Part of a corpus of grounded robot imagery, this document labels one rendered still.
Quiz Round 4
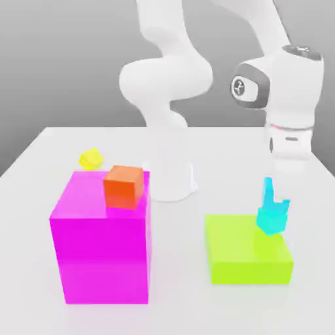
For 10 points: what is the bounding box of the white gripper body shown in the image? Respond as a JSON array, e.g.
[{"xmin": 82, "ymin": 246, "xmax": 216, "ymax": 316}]
[{"xmin": 270, "ymin": 158, "xmax": 292, "ymax": 204}]

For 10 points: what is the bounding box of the small cyan cube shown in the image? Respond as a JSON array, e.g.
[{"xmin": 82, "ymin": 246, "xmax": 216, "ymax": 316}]
[{"xmin": 255, "ymin": 176, "xmax": 291, "ymax": 236}]

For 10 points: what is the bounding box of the small orange cube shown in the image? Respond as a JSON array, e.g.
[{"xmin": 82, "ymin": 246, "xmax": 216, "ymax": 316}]
[{"xmin": 103, "ymin": 164, "xmax": 145, "ymax": 211}]

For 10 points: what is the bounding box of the small yellow cube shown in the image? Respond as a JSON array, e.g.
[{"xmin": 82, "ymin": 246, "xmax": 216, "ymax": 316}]
[{"xmin": 79, "ymin": 148, "xmax": 105, "ymax": 171}]

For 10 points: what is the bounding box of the large lime green box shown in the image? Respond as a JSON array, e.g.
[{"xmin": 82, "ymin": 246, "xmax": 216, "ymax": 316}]
[{"xmin": 204, "ymin": 214, "xmax": 294, "ymax": 285}]

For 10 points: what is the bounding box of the large magenta box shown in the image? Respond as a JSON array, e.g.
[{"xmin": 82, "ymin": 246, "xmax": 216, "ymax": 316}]
[{"xmin": 48, "ymin": 170, "xmax": 152, "ymax": 306}]

